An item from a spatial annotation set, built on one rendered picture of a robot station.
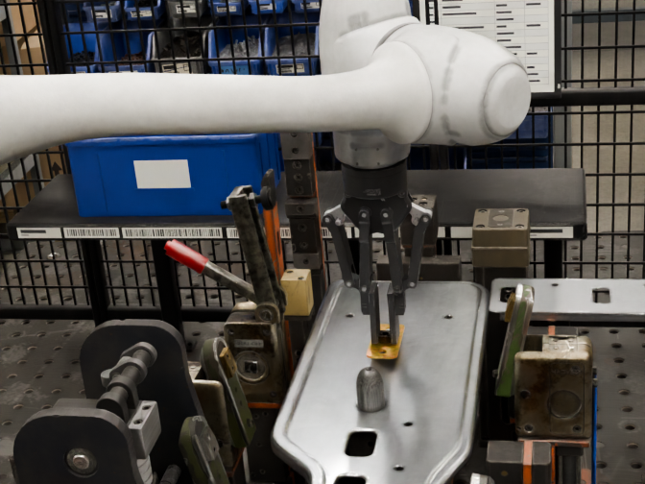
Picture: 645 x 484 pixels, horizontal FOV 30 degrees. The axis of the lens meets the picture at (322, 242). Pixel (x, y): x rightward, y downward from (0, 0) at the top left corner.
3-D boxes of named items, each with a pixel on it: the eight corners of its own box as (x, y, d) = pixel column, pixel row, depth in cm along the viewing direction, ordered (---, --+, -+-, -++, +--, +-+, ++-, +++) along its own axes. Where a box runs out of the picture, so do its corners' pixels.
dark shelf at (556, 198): (586, 241, 173) (587, 222, 172) (7, 241, 191) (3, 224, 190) (585, 184, 193) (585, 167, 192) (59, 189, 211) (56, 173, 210)
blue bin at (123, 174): (263, 215, 184) (254, 135, 179) (75, 217, 190) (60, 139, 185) (284, 176, 199) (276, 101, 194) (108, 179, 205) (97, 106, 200)
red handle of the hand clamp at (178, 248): (276, 308, 147) (164, 244, 147) (269, 322, 148) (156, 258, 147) (284, 293, 151) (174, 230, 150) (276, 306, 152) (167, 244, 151)
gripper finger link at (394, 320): (390, 282, 147) (395, 282, 147) (394, 332, 150) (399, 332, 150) (386, 293, 144) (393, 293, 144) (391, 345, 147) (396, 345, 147)
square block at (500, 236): (532, 449, 179) (529, 229, 165) (477, 447, 181) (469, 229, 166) (533, 420, 186) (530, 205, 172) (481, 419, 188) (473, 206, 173)
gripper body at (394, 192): (331, 169, 137) (338, 243, 140) (406, 168, 135) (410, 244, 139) (343, 146, 143) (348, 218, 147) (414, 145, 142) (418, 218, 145)
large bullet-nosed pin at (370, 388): (383, 423, 137) (380, 374, 135) (356, 423, 138) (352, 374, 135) (387, 409, 140) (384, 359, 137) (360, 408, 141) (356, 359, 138)
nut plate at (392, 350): (396, 358, 145) (396, 350, 144) (366, 358, 146) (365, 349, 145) (405, 326, 152) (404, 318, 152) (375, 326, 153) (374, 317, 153)
